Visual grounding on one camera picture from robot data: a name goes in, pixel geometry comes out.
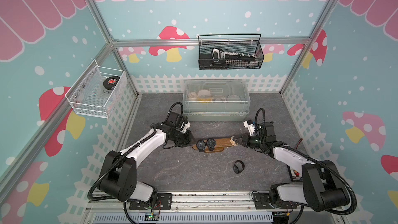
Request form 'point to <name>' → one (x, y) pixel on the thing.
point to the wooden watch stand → (220, 144)
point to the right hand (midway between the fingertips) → (233, 139)
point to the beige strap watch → (233, 142)
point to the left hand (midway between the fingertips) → (194, 145)
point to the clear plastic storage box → (216, 100)
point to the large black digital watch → (211, 143)
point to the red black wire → (300, 140)
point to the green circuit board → (148, 216)
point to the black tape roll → (110, 82)
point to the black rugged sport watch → (201, 145)
